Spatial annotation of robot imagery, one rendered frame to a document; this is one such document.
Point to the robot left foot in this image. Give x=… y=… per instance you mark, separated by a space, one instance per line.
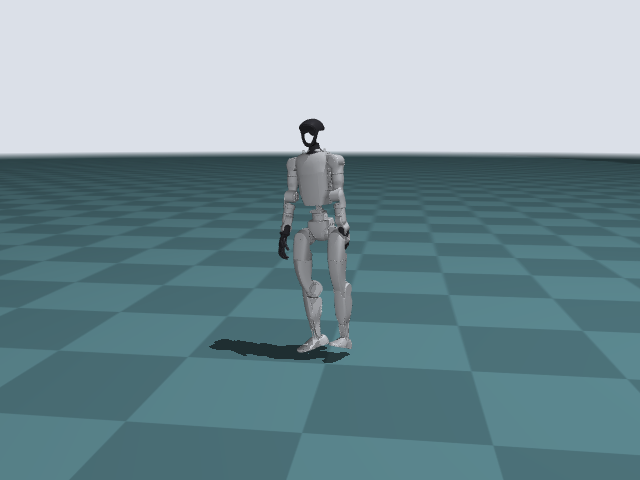
x=342 y=343

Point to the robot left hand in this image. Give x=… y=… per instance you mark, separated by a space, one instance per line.
x=341 y=230

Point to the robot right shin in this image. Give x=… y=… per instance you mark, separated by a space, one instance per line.
x=313 y=308

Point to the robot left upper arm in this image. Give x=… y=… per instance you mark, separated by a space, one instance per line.
x=336 y=162

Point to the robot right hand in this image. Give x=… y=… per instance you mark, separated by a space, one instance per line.
x=282 y=242

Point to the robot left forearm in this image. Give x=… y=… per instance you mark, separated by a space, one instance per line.
x=340 y=213

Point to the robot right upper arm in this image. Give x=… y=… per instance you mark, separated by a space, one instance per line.
x=291 y=195

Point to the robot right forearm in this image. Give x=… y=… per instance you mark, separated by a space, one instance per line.
x=288 y=212

